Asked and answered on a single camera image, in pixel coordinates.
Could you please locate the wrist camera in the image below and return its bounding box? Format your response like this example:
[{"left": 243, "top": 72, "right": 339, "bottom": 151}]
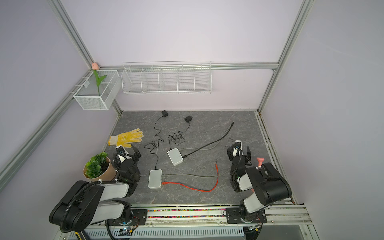
[
  {"left": 115, "top": 145, "right": 129, "bottom": 163},
  {"left": 233, "top": 141, "right": 243, "bottom": 157}
]

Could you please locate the red ethernet cable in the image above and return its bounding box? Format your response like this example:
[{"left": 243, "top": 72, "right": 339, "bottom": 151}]
[{"left": 161, "top": 162, "right": 220, "bottom": 193}]

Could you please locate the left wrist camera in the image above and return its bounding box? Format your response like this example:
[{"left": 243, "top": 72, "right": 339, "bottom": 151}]
[{"left": 115, "top": 145, "right": 129, "bottom": 163}]

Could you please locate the green potted plant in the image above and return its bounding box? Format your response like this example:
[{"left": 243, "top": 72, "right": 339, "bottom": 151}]
[{"left": 83, "top": 152, "right": 117, "bottom": 182}]

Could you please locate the pink watering can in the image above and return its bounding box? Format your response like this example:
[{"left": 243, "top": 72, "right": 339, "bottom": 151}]
[{"left": 250, "top": 156, "right": 266, "bottom": 193}]

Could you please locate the white network switch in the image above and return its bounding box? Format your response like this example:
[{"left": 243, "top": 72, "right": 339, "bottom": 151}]
[
  {"left": 167, "top": 148, "right": 184, "bottom": 166},
  {"left": 148, "top": 169, "right": 163, "bottom": 190}
]

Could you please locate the black ethernet cable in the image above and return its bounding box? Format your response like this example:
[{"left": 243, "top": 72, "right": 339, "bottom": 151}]
[{"left": 182, "top": 121, "right": 235, "bottom": 159}]

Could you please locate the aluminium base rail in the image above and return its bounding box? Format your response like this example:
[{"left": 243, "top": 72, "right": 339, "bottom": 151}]
[{"left": 56, "top": 204, "right": 314, "bottom": 240}]

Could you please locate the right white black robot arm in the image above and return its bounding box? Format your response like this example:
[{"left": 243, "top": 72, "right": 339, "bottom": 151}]
[{"left": 224, "top": 141, "right": 292, "bottom": 225}]

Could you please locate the long white wire basket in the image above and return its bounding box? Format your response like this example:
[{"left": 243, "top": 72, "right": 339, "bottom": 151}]
[{"left": 122, "top": 61, "right": 213, "bottom": 94}]

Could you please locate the black power adapter cable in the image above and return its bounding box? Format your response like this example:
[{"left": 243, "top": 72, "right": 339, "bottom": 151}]
[
  {"left": 143, "top": 109, "right": 170, "bottom": 170},
  {"left": 167, "top": 115, "right": 193, "bottom": 151}
]

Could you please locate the small white mesh basket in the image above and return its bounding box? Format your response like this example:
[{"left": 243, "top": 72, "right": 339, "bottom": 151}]
[{"left": 74, "top": 70, "right": 122, "bottom": 111}]

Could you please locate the yellow work glove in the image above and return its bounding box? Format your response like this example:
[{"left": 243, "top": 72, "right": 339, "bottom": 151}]
[{"left": 108, "top": 129, "right": 144, "bottom": 148}]

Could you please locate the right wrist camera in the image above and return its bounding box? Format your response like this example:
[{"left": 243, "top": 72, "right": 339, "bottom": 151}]
[{"left": 233, "top": 141, "right": 243, "bottom": 157}]

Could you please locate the artificial pink tulip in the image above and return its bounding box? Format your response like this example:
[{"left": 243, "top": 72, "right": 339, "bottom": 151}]
[{"left": 92, "top": 63, "right": 107, "bottom": 97}]

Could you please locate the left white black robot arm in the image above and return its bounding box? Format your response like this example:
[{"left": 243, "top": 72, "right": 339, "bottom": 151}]
[{"left": 49, "top": 146, "right": 142, "bottom": 233}]

